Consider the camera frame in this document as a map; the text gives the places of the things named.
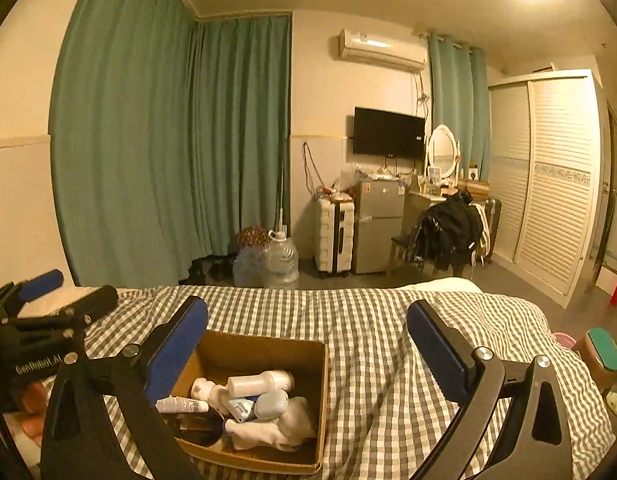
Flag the person's left hand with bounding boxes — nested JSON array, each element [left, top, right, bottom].
[[18, 381, 52, 447]]

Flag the floral bag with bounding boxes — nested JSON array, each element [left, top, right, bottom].
[[237, 226, 269, 251]]

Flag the white pole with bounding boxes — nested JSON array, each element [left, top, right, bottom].
[[274, 170, 285, 233]]

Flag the white roll-on bottle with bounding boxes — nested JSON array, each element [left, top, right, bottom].
[[227, 369, 295, 397]]

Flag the wide green curtain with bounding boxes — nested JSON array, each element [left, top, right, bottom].
[[48, 0, 196, 288]]

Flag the light blue tube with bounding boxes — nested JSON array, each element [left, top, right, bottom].
[[227, 397, 260, 422]]

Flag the black round case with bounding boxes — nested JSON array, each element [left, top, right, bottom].
[[176, 409, 228, 450]]

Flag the brown cardboard box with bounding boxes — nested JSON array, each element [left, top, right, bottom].
[[171, 329, 330, 476]]

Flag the black shoes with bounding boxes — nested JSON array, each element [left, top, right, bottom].
[[188, 255, 236, 283]]

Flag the large clear water bottle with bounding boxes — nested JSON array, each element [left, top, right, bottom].
[[262, 229, 300, 291]]

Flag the dark suitcase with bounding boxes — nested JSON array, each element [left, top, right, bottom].
[[481, 197, 503, 265]]

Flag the white air conditioner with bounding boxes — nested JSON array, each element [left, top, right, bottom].
[[337, 28, 428, 72]]

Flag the black jacket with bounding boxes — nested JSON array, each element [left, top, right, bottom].
[[407, 191, 484, 271]]

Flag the white socks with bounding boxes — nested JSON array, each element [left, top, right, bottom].
[[223, 396, 318, 452]]

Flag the white cosmetic tube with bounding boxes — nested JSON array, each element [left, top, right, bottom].
[[156, 396, 210, 415]]

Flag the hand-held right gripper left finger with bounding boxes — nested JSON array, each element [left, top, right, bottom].
[[41, 295, 210, 480]]

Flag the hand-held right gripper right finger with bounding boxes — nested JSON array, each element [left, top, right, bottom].
[[407, 299, 575, 480]]

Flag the dark wooden chair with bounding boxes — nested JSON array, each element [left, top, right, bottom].
[[389, 232, 424, 277]]

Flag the narrow green curtain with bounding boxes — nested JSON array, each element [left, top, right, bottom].
[[427, 32, 491, 183]]

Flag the grey checkered blanket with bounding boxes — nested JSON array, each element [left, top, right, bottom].
[[38, 285, 617, 480]]

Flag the white suitcase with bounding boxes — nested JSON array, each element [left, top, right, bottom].
[[315, 195, 357, 278]]

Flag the white oval mirror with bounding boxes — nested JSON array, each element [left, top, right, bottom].
[[425, 124, 462, 183]]

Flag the white louvered wardrobe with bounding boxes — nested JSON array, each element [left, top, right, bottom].
[[489, 69, 612, 310]]

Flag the green corner curtain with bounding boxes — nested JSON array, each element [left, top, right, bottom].
[[188, 14, 294, 261]]

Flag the small white bottle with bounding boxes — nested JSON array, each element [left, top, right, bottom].
[[191, 378, 230, 409]]

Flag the silver small fridge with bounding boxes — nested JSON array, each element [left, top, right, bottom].
[[353, 179, 407, 276]]

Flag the black wall television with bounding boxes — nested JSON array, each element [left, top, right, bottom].
[[353, 106, 426, 158]]

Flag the dressing table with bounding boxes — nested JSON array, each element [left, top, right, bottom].
[[406, 182, 489, 211]]

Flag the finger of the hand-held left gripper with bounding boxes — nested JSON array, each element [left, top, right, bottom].
[[11, 284, 120, 333], [0, 268, 65, 312]]

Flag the white bed sheet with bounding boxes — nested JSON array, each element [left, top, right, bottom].
[[399, 276, 484, 295]]

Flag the hanging cable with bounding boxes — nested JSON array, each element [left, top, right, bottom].
[[302, 141, 329, 196]]

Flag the green-topped stool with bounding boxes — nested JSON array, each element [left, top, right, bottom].
[[573, 327, 617, 386]]

